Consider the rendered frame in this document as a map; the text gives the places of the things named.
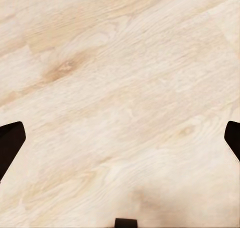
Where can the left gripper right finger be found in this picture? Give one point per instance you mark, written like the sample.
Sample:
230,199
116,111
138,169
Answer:
232,137

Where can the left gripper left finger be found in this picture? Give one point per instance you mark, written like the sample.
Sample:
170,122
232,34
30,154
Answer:
12,137

